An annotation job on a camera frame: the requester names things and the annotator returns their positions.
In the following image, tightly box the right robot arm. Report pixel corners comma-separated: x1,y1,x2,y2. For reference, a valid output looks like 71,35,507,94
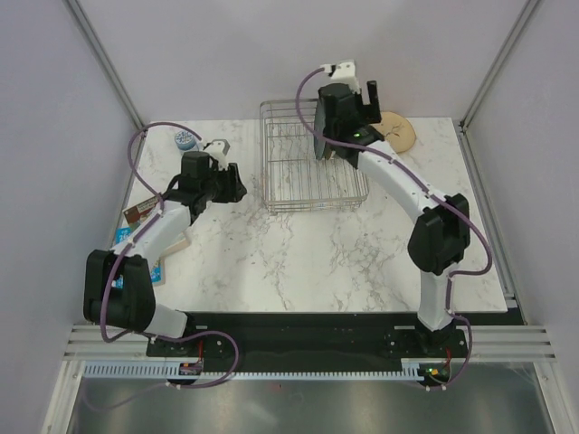
314,81,470,356

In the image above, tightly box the blue paperback book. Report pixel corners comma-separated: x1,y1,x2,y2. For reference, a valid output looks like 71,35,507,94
114,225,190,286

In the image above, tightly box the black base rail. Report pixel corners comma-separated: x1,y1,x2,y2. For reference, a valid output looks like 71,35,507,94
94,309,471,374

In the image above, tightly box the small blue-lidded jar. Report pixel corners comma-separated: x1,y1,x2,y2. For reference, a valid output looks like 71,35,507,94
174,130,200,154

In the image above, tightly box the cream plate with blue bird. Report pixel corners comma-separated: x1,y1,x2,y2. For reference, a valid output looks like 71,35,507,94
375,111,416,154

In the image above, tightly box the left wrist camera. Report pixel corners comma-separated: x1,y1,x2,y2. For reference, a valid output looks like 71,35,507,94
203,139,231,171

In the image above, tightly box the brown and yellow book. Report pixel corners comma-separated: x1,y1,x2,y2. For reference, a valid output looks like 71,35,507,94
123,196,158,231

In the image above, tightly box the dark teal plate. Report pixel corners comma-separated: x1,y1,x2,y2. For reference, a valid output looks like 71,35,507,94
313,98,327,160

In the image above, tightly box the metal wire dish rack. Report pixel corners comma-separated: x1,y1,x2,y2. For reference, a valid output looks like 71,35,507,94
260,99,369,213

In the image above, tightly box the aluminium frame profile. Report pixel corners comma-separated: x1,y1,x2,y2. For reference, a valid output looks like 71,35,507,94
62,0,149,137

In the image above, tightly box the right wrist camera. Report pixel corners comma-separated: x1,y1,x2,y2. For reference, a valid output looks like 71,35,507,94
321,60,361,94

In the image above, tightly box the white cable duct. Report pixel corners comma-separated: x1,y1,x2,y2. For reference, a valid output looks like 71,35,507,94
83,361,203,380

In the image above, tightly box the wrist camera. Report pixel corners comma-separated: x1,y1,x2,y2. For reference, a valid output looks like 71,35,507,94
203,139,231,171
321,60,361,94

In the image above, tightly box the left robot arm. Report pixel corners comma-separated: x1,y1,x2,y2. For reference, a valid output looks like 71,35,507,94
83,151,247,355

